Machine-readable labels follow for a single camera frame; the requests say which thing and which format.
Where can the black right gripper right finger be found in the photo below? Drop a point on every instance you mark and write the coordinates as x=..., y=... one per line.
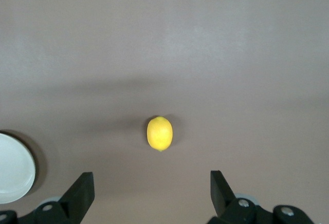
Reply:
x=223, y=203

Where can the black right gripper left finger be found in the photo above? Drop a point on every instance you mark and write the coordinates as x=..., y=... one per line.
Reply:
x=74, y=201

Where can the brown table cover sheet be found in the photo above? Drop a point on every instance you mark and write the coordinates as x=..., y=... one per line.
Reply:
x=164, y=41

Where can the beige round plate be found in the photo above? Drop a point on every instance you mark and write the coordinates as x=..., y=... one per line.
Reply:
x=13, y=170

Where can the yellow lemon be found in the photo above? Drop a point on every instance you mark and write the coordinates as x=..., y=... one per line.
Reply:
x=159, y=134

